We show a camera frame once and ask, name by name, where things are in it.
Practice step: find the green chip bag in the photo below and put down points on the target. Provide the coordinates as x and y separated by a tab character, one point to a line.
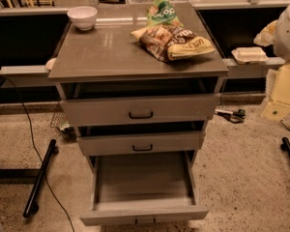
162	12

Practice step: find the grey drawer cabinet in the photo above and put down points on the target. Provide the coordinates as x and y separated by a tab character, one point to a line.
107	62

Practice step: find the white bowl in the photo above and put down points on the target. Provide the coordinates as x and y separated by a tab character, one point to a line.
83	17

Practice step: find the scissors on floor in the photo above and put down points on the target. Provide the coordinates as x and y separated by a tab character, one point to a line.
234	117

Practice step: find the bottom grey drawer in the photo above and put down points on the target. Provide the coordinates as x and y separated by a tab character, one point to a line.
143	189

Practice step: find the white foam food container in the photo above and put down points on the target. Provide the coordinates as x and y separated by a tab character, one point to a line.
253	54

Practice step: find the wire mesh basket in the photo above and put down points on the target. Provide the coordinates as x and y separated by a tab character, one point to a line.
60	123

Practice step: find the grey drawer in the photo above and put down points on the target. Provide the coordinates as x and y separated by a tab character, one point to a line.
139	110
143	189
140	143

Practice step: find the top grey drawer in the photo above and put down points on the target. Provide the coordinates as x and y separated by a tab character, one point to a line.
139	110

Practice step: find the middle grey drawer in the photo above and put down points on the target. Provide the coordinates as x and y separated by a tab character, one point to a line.
140	143

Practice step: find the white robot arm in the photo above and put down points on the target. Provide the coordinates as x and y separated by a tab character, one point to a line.
277	34

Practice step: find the brown chip bag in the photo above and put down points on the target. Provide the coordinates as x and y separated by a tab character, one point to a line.
168	42

